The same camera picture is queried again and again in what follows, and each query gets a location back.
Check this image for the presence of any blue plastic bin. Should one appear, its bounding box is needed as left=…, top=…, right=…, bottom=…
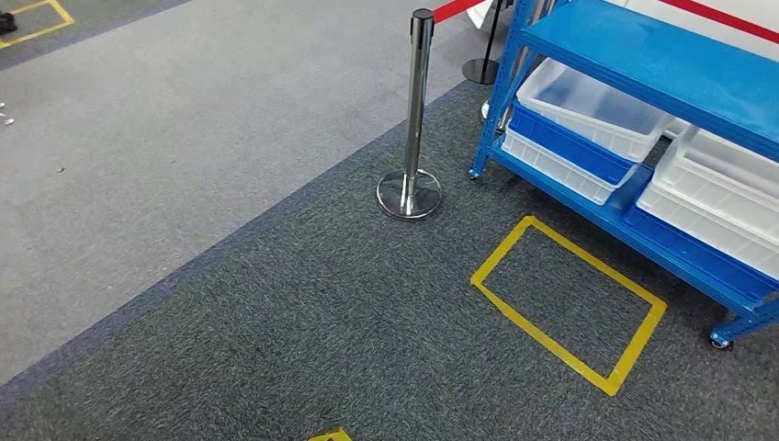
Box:
left=620, top=205, right=779, bottom=306
left=507, top=101, right=638, bottom=187

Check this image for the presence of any white car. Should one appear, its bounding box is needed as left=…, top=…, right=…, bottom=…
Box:
left=465, top=0, right=779, bottom=64

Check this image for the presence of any blue steel shelf rack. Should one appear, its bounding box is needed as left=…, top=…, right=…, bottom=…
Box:
left=467, top=0, right=779, bottom=353

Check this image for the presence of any black barrier post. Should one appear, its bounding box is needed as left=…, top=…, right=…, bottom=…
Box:
left=461, top=0, right=509, bottom=86

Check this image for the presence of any chrome barrier stanchion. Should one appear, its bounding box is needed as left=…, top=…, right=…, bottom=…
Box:
left=376, top=7, right=444, bottom=222

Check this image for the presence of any red barrier belt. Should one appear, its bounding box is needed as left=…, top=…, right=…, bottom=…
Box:
left=432, top=0, right=490, bottom=25
left=659, top=0, right=779, bottom=46

